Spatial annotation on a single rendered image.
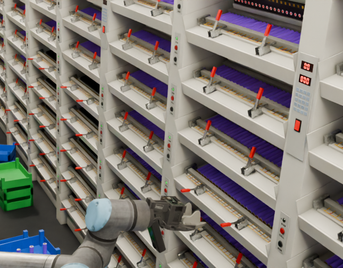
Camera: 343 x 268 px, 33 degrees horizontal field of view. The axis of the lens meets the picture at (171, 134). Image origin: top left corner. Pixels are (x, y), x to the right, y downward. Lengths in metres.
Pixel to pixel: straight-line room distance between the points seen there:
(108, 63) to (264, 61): 1.20
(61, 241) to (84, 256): 2.02
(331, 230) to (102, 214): 0.61
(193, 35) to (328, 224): 0.81
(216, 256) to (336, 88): 0.89
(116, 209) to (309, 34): 0.70
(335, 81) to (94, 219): 0.74
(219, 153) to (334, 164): 0.57
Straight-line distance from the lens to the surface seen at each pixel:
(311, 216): 1.63
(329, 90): 1.49
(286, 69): 1.61
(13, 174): 4.12
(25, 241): 2.77
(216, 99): 1.92
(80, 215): 3.53
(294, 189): 1.63
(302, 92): 1.55
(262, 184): 1.78
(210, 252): 2.13
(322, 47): 1.50
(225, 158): 1.93
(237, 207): 1.96
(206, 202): 2.06
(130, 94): 2.57
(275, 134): 1.66
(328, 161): 1.51
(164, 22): 2.20
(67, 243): 3.60
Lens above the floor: 1.85
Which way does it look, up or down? 20 degrees down
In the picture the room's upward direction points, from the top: 4 degrees clockwise
